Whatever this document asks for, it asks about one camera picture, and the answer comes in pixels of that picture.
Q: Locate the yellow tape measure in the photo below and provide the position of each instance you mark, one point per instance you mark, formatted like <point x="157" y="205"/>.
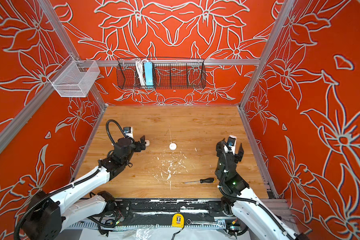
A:
<point x="178" y="221"/>

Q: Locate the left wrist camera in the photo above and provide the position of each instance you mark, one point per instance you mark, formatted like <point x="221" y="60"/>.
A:
<point x="128" y="132"/>

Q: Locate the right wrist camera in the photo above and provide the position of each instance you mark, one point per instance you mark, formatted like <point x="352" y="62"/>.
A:
<point x="232" y="141"/>

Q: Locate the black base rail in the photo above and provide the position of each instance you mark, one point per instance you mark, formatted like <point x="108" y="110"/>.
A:
<point x="159" y="213"/>

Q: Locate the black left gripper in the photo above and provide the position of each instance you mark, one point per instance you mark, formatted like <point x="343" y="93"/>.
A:
<point x="138" y="147"/>

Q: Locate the clear plastic wall bin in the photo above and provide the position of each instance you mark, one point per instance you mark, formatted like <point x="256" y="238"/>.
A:
<point x="73" y="80"/>

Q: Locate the silver wrench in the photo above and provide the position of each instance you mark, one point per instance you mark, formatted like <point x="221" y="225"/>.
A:
<point x="190" y="222"/>

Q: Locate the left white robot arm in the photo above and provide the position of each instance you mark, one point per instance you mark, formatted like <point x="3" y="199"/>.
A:
<point x="48" y="214"/>

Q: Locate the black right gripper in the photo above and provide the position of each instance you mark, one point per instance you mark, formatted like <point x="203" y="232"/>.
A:
<point x="220" y="149"/>

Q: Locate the light blue box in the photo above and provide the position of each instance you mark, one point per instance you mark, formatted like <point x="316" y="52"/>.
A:
<point x="148" y="66"/>

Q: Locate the black handled screwdriver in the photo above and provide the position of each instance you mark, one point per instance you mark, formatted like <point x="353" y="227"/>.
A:
<point x="202" y="181"/>

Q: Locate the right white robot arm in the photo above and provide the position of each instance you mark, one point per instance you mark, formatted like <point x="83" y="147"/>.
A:
<point x="243" y="203"/>

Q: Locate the black wire wall basket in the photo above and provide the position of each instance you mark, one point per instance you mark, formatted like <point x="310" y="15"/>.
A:
<point x="168" y="73"/>

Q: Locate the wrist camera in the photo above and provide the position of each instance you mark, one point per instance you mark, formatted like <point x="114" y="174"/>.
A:
<point x="128" y="132"/>
<point x="232" y="141"/>

